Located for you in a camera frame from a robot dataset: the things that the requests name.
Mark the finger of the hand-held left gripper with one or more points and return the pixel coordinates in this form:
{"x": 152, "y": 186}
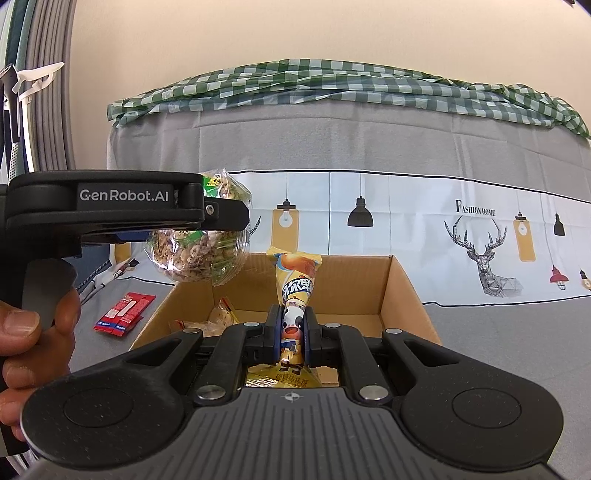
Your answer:
{"x": 226, "y": 214}

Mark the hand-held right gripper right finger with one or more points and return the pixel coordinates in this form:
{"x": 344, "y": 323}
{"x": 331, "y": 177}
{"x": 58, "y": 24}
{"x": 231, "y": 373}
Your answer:
{"x": 308, "y": 332}

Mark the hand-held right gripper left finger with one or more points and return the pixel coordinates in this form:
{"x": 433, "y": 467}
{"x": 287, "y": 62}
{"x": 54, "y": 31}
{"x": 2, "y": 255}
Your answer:
{"x": 275, "y": 332}

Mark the yellow cow print snack packet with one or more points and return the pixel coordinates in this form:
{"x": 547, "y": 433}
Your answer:
{"x": 295, "y": 281}

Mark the round clear bag of nuts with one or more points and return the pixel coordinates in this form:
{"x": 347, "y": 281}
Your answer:
{"x": 194, "y": 256}

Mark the clear bag of yellow snacks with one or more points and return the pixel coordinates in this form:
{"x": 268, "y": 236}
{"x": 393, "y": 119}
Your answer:
{"x": 224, "y": 316}

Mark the cardboard box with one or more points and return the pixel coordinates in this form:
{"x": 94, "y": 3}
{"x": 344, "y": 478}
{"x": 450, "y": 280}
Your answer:
{"x": 360, "y": 286}

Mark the yellow snack bag red label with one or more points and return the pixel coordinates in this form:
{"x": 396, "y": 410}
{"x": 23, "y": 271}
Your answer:
{"x": 184, "y": 325}

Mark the person's left hand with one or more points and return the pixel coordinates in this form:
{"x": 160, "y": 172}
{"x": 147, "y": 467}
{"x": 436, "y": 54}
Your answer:
{"x": 27, "y": 360}

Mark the blue cushion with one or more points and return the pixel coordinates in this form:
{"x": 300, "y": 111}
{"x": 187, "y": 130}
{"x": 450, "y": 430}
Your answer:
{"x": 92, "y": 270}

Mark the red snack packet blue stripe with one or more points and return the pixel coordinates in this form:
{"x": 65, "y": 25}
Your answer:
{"x": 124, "y": 307}

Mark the small dark red snack packet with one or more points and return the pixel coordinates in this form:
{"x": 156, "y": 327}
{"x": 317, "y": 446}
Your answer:
{"x": 145, "y": 304}

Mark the white plastic hanger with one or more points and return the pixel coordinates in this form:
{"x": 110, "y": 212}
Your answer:
{"x": 37, "y": 78}

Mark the green checked cloth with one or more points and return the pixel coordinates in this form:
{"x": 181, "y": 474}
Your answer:
{"x": 346, "y": 87}

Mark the grey curtain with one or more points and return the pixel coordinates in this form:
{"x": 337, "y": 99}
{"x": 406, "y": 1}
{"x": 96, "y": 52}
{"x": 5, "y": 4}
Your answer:
{"x": 41, "y": 37}

